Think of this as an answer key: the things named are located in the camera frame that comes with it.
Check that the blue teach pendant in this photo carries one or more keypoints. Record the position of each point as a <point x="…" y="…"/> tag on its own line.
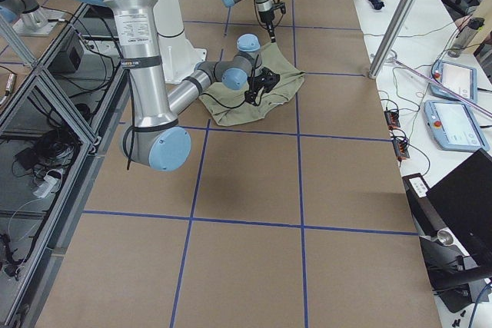
<point x="454" y="127"/>
<point x="460" y="79"/>

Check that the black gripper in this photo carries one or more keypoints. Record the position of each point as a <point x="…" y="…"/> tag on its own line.
<point x="265" y="18"/>
<point x="255" y="84"/>

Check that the aluminium frame post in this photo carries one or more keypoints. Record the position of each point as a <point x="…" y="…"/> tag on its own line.
<point x="390" y="37"/>

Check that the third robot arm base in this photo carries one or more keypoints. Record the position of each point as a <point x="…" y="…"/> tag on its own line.
<point x="28" y="18"/>

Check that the black box with label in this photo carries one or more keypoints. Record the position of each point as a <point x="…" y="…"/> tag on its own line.
<point x="416" y="191"/>

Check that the lower blue teach pendant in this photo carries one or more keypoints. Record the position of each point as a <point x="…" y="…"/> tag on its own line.
<point x="454" y="127"/>

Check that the white reacher grabber stick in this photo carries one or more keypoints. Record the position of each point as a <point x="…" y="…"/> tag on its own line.
<point x="441" y="90"/>

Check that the black monitor stand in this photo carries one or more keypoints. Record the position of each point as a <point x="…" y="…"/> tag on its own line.
<point x="458" y="280"/>

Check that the green long-sleeve shirt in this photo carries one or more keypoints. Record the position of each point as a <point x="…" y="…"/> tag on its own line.
<point x="228" y="108"/>

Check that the upper blue teach pendant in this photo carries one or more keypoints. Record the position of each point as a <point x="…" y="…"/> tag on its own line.
<point x="460" y="79"/>

